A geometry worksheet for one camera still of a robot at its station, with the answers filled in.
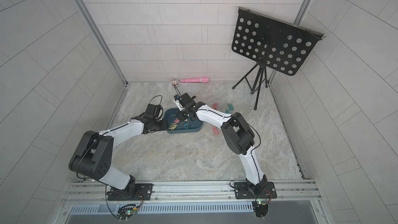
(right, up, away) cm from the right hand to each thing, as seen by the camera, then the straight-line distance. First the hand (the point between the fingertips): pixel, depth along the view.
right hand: (179, 114), depth 93 cm
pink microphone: (+15, +23, +23) cm, 36 cm away
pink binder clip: (+22, -10, -2) cm, 24 cm away
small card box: (-9, +22, +23) cm, 32 cm away
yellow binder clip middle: (-4, -7, -2) cm, 8 cm away
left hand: (-6, -5, +1) cm, 8 cm away
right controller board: (+41, -39, -25) cm, 62 cm away
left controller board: (-19, -40, -25) cm, 51 cm away
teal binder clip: (+32, +4, +9) cm, 34 cm away
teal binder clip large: (+4, -6, -4) cm, 9 cm away
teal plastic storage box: (-6, -3, +5) cm, 9 cm away
